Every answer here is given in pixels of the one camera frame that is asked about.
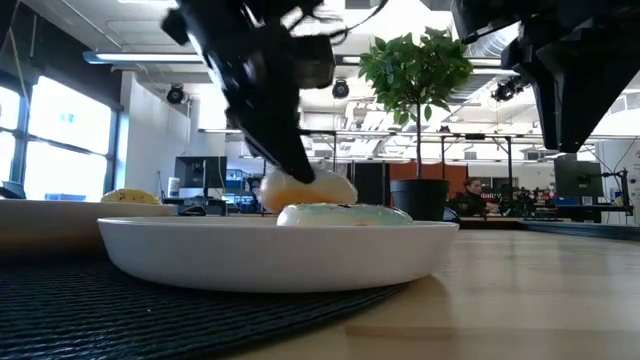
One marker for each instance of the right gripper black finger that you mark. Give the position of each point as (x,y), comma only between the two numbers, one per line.
(545,110)
(585,100)

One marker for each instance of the long ceiling light strip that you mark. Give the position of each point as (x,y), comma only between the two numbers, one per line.
(145,57)

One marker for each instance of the flat white plate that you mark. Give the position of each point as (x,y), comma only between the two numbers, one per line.
(75,225)

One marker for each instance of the green plant in black pot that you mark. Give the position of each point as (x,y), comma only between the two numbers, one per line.
(415,75)

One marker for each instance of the deep white plate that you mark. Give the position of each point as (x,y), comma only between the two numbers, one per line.
(275,255)

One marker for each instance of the black ceiling spot lamp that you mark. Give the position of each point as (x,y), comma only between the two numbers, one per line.
(340,89)
(175,94)
(507,90)

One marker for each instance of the black cabinet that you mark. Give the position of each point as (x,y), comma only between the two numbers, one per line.
(370,182)

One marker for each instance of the orange partition wall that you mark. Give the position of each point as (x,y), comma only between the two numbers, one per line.
(402,171)

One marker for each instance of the small yellow donut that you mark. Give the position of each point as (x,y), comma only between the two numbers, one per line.
(130,196)

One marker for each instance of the person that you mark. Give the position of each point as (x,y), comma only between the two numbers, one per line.
(470,200)

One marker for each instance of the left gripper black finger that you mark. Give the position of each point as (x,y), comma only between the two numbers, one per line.
(280,150)

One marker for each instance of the round black woven placemat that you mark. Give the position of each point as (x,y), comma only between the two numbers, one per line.
(125,320)

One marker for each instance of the white canister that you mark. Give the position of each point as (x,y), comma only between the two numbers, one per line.
(173,187)

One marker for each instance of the black computer monitor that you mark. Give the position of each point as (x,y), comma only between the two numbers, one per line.
(200,171)
(577,178)

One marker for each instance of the large pink chocolate-drizzled donut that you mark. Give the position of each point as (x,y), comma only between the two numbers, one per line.
(350,216)

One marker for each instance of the large window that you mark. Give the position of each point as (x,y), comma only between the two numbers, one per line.
(65,140)

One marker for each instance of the black aluminium table frame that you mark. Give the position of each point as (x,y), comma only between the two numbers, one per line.
(575,229)

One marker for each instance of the large white frosted donut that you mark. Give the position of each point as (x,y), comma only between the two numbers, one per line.
(330,192)

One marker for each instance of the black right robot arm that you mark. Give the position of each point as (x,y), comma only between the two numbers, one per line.
(490,17)

